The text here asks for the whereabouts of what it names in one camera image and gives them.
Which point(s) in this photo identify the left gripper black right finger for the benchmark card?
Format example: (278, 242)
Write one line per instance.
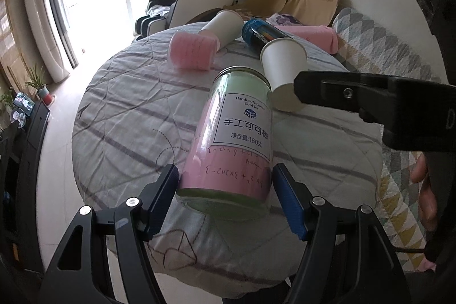
(348, 257)

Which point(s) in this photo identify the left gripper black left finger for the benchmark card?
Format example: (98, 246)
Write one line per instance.
(79, 270)

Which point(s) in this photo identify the clear jar with green-pink liner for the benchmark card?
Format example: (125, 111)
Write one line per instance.
(227, 173)

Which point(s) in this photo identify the white paper cup near jar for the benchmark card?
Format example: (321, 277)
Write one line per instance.
(282, 60)

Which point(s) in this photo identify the white paper cup far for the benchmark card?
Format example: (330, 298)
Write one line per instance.
(225, 27)

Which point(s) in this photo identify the pink ribbed plastic cup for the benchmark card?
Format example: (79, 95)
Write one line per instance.
(188, 51)

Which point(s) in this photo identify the person's right hand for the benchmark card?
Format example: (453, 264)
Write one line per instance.
(427, 204)

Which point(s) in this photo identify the pink folded towel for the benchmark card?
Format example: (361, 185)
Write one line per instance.
(322, 36)

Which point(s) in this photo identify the black tv stand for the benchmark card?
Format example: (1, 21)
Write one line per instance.
(20, 156)

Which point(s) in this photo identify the tan covered sofa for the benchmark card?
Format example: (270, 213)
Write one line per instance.
(307, 12)

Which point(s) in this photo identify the grey striped quilt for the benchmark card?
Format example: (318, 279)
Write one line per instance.
(138, 114)

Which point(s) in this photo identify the blue metal can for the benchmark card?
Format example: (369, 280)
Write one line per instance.
(257, 33)

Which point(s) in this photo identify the potted green plant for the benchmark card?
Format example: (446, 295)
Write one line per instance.
(36, 81)

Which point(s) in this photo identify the white standing air conditioner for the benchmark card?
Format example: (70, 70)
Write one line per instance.
(48, 39)

